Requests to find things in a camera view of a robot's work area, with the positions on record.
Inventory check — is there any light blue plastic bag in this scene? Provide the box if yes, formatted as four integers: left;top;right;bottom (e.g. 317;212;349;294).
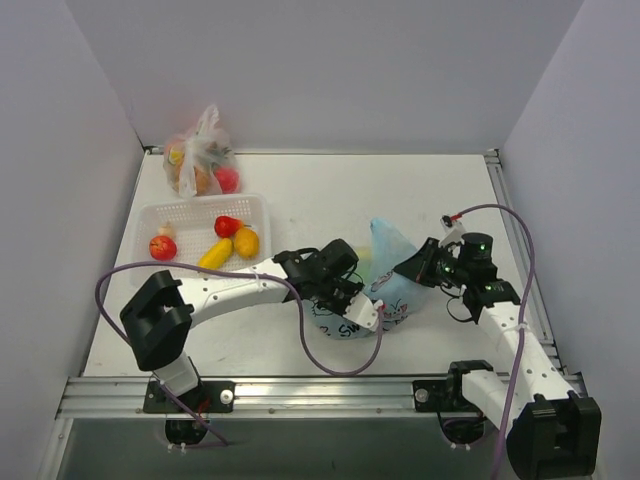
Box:
303;218;427;340

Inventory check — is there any orange lemon fruit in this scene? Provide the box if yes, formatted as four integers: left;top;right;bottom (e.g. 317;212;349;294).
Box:
233;227;260;259

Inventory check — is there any yellow banana bunch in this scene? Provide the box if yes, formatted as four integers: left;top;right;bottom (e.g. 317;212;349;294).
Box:
198;238;233;270

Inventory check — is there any red pear fruit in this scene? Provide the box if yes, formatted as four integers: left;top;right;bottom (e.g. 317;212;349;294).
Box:
214;215;245;238

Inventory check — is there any red apple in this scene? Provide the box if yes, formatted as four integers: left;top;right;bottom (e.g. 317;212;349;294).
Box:
148;235;177;261

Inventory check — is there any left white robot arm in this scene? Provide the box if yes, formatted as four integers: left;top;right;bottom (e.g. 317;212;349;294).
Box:
120;239;378;411

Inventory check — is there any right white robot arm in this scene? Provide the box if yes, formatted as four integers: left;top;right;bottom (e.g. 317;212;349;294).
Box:
394;232;602;479

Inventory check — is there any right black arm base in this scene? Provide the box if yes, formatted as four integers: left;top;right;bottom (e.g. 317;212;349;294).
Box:
412;379;480;415

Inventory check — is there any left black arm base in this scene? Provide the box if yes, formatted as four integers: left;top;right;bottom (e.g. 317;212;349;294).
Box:
142;380;236;414

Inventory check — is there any clear bag of fruits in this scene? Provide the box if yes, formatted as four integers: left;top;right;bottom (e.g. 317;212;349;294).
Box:
163;104;241;199

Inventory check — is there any white plastic basket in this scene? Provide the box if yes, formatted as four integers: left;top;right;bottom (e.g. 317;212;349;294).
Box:
127;194;272;271

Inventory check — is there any small onion garlic toy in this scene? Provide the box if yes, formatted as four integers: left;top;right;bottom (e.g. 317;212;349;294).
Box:
157;222;176;239

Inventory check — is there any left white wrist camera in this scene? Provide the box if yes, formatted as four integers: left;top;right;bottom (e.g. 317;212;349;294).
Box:
342;292;384;331

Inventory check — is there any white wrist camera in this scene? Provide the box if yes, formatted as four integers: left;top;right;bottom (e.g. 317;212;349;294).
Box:
439;215;467;247
342;292;384;331

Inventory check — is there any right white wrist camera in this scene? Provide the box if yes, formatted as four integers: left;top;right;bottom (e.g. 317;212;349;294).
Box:
439;215;467;247

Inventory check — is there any aluminium front rail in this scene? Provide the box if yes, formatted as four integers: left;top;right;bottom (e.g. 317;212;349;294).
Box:
57;375;445;420

